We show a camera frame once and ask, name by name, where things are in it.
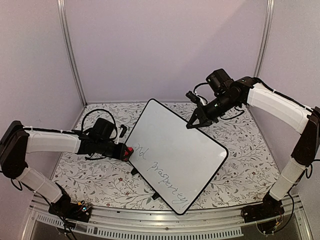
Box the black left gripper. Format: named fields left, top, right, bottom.
left=96, top=138, right=131, bottom=161

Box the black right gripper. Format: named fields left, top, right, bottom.
left=186, top=93, right=239, bottom=130

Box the red whiteboard eraser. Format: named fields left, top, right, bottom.
left=123, top=147, right=134, bottom=162

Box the white whiteboard black frame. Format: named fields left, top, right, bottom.
left=125, top=98, right=229, bottom=215

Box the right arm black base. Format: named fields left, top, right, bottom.
left=240, top=192, right=285, bottom=235

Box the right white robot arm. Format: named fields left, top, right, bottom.
left=186, top=68, right=320, bottom=218

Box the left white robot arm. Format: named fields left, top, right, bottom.
left=0, top=118, right=134, bottom=217

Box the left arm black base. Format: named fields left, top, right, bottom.
left=48, top=194, right=92, bottom=223

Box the black whiteboard stand foot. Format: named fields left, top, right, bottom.
left=130, top=168, right=139, bottom=176

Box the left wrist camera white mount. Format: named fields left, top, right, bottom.
left=114, top=124, right=128, bottom=144

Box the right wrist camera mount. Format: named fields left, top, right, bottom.
left=185, top=91, right=208, bottom=106

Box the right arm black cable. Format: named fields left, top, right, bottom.
left=193, top=82, right=210, bottom=95

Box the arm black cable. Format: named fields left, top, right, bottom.
left=81, top=108, right=116, bottom=131
left=193, top=82, right=210, bottom=95

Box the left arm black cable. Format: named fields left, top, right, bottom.
left=81, top=108, right=116, bottom=131

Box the aluminium front rail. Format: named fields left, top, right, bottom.
left=21, top=194, right=316, bottom=240

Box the right aluminium frame post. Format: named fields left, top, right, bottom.
left=253, top=0, right=275, bottom=77

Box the aluminium frame post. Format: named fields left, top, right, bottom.
left=253, top=0, right=275, bottom=77
left=56, top=0, right=87, bottom=106

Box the left aluminium frame post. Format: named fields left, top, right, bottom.
left=56, top=0, right=87, bottom=106

